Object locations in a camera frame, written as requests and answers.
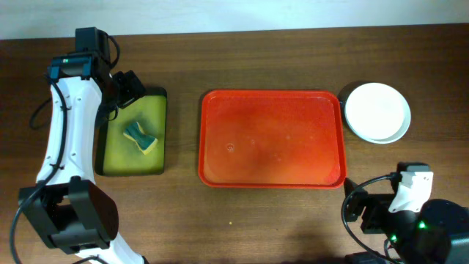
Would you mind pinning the black tray with yellow liquid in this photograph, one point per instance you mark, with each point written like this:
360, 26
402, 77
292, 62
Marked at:
119, 156

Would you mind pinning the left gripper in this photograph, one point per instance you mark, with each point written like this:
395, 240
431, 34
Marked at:
130, 88

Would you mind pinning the light blue plate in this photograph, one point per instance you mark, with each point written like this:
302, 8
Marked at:
379, 121

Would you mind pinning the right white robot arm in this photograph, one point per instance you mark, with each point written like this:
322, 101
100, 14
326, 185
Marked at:
417, 228

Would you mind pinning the red plastic tray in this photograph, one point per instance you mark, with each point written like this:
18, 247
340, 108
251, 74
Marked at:
271, 139

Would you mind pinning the green yellow sponge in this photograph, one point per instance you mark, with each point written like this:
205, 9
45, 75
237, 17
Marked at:
145, 143

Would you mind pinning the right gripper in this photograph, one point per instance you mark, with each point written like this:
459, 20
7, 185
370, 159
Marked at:
359, 201

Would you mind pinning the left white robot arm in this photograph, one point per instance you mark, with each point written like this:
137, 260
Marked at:
65, 207

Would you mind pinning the white plate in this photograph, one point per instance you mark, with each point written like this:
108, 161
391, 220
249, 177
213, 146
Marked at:
371, 91

